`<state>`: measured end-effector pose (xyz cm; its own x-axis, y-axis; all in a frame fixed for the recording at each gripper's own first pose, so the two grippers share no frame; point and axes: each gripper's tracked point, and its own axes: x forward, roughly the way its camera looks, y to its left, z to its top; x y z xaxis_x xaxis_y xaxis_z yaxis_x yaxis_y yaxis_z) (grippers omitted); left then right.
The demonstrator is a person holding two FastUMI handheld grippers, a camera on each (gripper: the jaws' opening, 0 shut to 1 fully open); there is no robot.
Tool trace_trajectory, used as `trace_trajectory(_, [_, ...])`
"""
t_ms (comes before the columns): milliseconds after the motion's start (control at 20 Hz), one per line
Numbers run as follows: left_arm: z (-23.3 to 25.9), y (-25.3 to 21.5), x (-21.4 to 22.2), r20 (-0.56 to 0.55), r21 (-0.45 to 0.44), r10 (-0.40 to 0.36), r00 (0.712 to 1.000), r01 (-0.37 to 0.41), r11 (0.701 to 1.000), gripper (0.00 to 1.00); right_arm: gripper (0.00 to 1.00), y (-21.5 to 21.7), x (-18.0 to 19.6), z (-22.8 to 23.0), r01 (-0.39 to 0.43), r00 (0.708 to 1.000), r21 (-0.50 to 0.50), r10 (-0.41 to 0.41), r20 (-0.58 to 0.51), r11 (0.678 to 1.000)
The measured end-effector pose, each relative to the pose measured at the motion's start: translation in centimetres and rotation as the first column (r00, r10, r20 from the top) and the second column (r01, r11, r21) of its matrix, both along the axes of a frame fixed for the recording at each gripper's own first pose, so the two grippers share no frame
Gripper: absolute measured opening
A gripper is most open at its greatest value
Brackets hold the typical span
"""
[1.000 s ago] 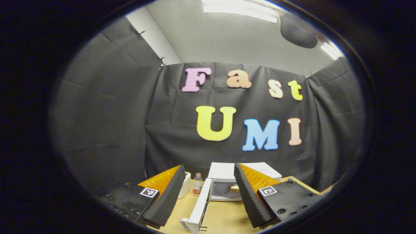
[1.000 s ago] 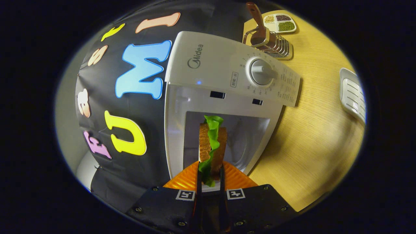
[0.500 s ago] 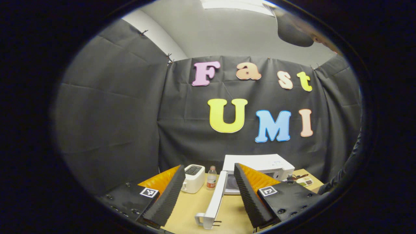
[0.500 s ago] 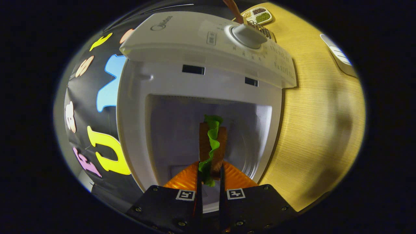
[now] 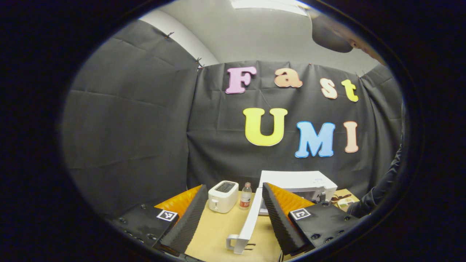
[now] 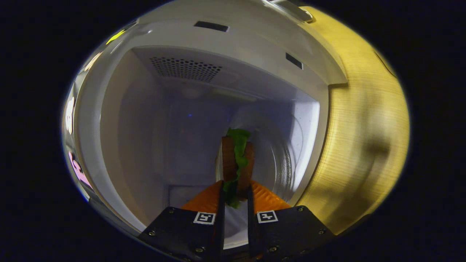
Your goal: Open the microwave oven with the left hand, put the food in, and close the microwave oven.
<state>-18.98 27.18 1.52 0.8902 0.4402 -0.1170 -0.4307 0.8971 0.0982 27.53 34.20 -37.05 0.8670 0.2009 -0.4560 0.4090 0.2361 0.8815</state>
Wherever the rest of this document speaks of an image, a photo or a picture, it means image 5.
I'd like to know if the long ceiling light panel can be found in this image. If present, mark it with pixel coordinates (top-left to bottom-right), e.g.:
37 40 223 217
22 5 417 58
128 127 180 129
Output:
231 0 311 17

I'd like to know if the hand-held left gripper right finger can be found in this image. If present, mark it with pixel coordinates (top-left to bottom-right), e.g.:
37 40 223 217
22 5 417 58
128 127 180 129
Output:
261 182 362 256

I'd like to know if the clear water bottle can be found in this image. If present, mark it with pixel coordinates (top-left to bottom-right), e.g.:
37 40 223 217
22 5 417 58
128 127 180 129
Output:
239 182 253 211

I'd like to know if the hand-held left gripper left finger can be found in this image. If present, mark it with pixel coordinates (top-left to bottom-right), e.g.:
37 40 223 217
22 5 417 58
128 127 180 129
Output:
108 184 209 256

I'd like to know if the white toaster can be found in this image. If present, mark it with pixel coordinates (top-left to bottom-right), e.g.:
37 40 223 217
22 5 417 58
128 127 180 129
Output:
208 180 240 214

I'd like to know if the white divided bean dish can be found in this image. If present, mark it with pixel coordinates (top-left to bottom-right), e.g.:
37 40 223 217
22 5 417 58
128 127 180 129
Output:
337 196 356 212

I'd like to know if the person's head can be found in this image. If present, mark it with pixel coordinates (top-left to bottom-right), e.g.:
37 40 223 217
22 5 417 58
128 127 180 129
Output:
311 9 387 67

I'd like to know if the white microwave oven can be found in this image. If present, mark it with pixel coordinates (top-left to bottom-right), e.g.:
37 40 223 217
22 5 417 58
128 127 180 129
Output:
226 170 338 255

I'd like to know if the black backdrop cloth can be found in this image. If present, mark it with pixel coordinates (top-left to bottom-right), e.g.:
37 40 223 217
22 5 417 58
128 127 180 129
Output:
60 20 405 219

